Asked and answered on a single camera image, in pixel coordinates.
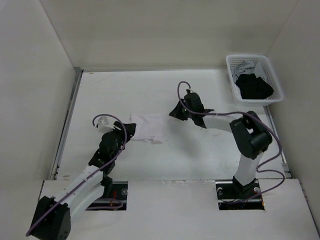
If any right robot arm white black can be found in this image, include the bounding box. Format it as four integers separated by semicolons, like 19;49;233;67
169;92;272;199

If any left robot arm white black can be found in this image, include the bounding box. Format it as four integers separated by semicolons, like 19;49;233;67
26;121;137;240

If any black tank top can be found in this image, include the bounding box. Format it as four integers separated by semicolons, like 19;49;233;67
235;74;274;100

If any grey white tank top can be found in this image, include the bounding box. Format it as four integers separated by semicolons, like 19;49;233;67
231;61;267;84

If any white plastic mesh basket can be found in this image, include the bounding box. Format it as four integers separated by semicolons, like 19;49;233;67
225;54;284;106

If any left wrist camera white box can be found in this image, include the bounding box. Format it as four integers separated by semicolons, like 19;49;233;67
96;116;113;134

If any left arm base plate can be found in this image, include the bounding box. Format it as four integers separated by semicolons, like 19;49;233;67
86;181;129;211

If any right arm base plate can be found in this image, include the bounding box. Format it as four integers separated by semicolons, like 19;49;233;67
215;180;265;211

